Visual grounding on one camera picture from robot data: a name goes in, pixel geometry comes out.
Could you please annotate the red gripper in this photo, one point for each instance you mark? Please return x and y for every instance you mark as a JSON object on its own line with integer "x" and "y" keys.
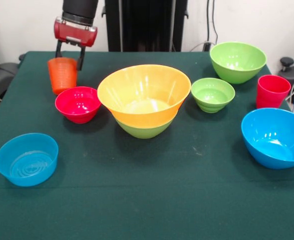
{"x": 75, "y": 33}

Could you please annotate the orange plastic cup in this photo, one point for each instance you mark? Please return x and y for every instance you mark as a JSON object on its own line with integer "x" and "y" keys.
{"x": 62, "y": 77}

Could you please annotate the small pink plastic bowl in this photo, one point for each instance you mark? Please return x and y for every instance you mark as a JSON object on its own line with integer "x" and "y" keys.
{"x": 77, "y": 115}

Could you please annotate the large orange plastic bowl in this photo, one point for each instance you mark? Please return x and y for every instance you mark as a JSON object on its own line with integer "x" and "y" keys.
{"x": 126, "y": 85}

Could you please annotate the large green plastic bowl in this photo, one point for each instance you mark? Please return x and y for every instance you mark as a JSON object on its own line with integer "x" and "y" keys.
{"x": 238, "y": 73}
{"x": 144, "y": 132}

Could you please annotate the small blue plastic bowl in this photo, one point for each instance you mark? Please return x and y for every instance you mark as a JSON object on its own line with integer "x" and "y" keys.
{"x": 26, "y": 177}

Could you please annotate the black chair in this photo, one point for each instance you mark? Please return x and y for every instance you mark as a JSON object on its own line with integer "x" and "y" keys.
{"x": 1, "y": 75}

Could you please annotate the black plug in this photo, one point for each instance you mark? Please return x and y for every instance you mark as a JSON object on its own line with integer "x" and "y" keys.
{"x": 207, "y": 46}

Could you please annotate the small green plastic bowl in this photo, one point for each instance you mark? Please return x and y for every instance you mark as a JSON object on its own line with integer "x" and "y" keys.
{"x": 212, "y": 105}

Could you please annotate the dark green table cloth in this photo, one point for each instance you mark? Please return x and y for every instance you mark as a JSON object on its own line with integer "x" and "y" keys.
{"x": 186, "y": 200}

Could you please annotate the red plastic cup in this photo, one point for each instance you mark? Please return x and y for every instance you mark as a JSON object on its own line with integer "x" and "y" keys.
{"x": 272, "y": 98}

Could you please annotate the black round knob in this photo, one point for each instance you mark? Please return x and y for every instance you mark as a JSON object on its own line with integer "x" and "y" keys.
{"x": 286, "y": 61}

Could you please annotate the large blue plastic bowl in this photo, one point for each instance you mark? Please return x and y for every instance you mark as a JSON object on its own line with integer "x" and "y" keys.
{"x": 262, "y": 155}

